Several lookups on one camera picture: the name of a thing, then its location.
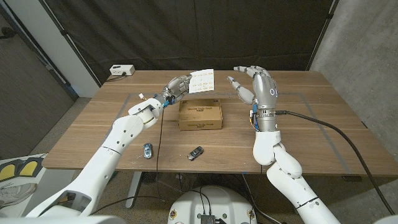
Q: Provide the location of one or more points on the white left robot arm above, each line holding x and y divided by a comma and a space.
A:
105, 165

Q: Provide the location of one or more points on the mat with yellow shapes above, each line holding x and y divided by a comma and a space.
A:
18, 168

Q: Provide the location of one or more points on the blue toy car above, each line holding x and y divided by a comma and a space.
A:
148, 151

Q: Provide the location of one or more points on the white power strip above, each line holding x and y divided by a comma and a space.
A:
122, 69

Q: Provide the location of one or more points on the grey tape outline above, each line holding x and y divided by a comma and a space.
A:
323, 133

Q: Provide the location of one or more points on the black finned module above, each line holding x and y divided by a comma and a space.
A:
207, 219

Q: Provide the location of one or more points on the brown cardboard box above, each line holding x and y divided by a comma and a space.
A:
200, 114

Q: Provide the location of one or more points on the black backdrop curtain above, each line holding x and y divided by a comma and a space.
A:
192, 34

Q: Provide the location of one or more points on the grey sneaker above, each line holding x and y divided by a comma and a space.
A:
17, 193

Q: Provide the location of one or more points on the white table leg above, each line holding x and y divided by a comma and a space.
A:
133, 189

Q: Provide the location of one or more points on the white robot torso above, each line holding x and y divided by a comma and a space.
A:
214, 202

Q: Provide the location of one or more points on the white postage stamp sheet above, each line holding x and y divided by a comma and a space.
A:
202, 81

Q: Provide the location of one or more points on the black backdrop stand pole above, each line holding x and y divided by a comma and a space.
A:
321, 34
71, 43

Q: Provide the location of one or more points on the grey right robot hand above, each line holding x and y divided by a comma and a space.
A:
264, 90

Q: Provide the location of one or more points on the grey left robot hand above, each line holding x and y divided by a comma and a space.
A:
175, 90

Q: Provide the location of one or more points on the dark grey toy car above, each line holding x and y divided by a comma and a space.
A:
195, 153

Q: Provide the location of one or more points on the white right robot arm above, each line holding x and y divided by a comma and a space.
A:
286, 174

